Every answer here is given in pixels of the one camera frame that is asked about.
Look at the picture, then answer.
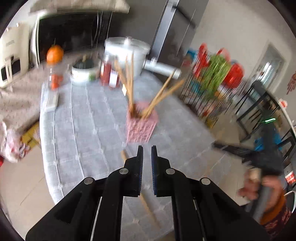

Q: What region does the green vegetables bunch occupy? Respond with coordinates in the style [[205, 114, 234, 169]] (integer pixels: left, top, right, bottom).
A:
[[201, 54, 231, 97]]

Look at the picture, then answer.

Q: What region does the beige air fryer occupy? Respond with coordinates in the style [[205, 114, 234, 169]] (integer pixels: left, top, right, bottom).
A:
[[1, 23, 30, 88]]

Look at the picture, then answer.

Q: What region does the orange fruit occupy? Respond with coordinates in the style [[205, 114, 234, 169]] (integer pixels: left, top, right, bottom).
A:
[[46, 45, 64, 64]]

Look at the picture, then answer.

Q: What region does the red-labelled glass jar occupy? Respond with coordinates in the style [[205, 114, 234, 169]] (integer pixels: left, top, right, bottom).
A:
[[109, 67, 120, 88]]

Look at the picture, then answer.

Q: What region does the grey quilted table mat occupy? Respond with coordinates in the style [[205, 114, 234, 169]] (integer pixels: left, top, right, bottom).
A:
[[40, 82, 231, 240]]

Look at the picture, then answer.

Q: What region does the patterned cloth cover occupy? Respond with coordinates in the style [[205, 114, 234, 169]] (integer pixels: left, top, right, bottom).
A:
[[30, 0, 130, 13]]

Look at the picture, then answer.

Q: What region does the wooden chopstick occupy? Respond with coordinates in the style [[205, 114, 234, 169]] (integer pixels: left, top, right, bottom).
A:
[[148, 79, 185, 117], [140, 68, 177, 119], [114, 57, 134, 116], [125, 53, 134, 116], [120, 150, 160, 229]]

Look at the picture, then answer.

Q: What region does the white remote control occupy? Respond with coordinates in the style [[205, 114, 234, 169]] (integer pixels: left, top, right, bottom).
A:
[[44, 91, 59, 112]]

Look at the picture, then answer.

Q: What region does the grey refrigerator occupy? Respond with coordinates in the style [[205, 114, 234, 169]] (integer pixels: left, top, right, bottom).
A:
[[122, 0, 208, 68]]

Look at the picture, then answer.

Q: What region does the red sauce bottle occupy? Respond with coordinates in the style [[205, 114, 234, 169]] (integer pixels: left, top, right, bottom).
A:
[[100, 54, 112, 86]]

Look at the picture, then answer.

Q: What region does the red plastic bag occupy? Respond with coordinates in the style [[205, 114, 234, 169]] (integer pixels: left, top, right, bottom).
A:
[[223, 63, 244, 89]]

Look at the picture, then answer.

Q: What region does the white electric cooking pot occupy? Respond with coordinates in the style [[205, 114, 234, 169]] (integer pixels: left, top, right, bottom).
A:
[[104, 37, 181, 79]]

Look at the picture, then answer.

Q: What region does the wire basket rack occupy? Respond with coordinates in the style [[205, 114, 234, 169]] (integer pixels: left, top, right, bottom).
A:
[[179, 43, 246, 128]]

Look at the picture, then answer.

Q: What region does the black microwave oven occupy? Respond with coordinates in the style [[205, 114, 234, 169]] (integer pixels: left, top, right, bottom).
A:
[[31, 11, 113, 66]]

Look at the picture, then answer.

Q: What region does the pink perforated utensil holder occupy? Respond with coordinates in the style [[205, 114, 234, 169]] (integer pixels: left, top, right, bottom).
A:
[[125, 101, 159, 143]]

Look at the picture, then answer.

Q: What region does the person's right hand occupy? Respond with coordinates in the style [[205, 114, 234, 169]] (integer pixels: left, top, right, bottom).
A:
[[238, 167, 286, 214]]

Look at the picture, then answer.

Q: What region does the white bowl with squash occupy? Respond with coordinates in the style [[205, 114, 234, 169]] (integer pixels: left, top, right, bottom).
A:
[[70, 57, 101, 84]]

